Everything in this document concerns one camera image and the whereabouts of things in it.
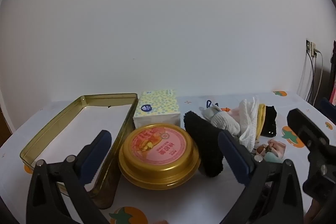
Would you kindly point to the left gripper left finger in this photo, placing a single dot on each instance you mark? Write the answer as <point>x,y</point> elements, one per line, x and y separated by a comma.
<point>45,203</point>

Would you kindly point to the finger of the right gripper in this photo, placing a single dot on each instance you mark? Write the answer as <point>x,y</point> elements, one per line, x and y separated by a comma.
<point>312,137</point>

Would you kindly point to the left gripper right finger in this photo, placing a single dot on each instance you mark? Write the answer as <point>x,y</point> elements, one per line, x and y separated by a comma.
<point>272,193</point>

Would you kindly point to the pink drawstring pouch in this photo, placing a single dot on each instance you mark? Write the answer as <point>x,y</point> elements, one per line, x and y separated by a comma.
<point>277,148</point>

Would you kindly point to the black beaded hat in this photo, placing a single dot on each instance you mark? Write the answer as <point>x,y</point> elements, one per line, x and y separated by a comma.
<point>269,128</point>

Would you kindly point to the white waffle cloth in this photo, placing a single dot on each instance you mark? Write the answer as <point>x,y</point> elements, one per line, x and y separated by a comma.
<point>248,112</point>

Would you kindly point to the black fuzzy cloth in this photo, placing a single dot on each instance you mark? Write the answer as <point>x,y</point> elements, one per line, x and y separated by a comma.
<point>205,136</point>

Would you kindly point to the yellow cloth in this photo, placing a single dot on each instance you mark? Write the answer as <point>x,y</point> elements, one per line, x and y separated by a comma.
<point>260,119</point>

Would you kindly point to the pink beige cloth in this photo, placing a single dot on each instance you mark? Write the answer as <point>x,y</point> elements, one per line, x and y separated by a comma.
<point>234,112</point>

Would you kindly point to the pink red paper poster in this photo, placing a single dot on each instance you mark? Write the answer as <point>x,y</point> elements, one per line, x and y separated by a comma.
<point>333,95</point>

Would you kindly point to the gold rectangular tin box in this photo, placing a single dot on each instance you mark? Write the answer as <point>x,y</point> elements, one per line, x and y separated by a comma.
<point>76,126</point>

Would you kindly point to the persimmon print tablecloth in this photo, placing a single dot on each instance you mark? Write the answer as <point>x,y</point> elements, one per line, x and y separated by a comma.
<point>199,200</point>

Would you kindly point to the round gold pink tin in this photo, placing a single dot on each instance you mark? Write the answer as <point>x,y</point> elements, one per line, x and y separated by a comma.
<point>158,157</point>

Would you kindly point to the yellow patterned tissue pack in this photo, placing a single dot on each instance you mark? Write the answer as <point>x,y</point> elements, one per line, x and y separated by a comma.
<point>158,106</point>

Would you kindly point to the wall power outlet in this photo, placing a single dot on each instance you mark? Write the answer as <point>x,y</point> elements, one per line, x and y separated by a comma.
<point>310,48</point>

